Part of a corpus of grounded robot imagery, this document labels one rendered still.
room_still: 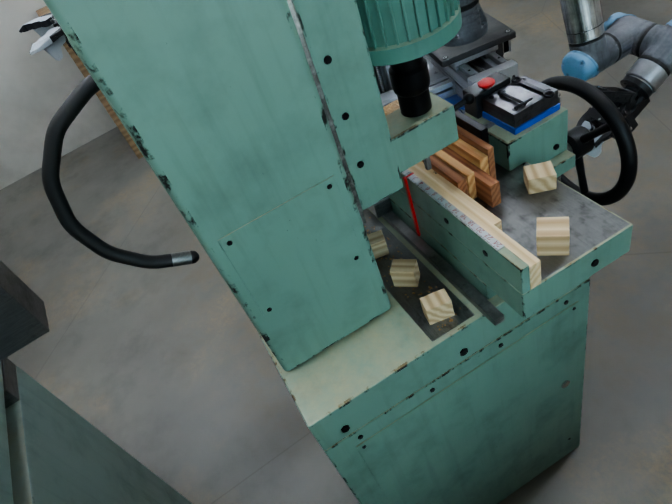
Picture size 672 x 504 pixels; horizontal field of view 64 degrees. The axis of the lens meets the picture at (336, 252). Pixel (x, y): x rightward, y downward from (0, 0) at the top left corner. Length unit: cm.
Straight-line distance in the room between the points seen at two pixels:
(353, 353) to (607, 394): 101
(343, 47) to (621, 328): 142
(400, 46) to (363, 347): 48
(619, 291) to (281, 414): 119
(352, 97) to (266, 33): 17
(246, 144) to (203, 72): 10
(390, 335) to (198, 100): 51
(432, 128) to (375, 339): 36
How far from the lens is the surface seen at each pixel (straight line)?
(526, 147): 103
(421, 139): 90
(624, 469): 169
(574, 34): 137
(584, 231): 91
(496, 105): 102
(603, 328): 190
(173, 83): 63
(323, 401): 90
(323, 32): 71
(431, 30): 77
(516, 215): 94
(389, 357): 91
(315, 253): 79
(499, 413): 122
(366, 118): 78
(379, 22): 75
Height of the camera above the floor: 154
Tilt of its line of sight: 43 degrees down
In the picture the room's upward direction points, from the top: 22 degrees counter-clockwise
